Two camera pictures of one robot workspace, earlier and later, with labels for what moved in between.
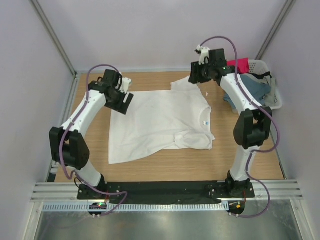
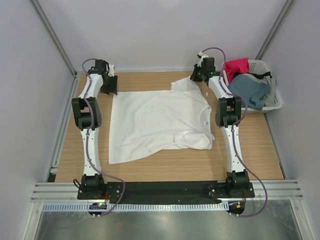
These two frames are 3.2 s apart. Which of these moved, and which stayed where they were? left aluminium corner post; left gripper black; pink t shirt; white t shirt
Moved: left gripper black
Stayed: left aluminium corner post; pink t shirt; white t shirt
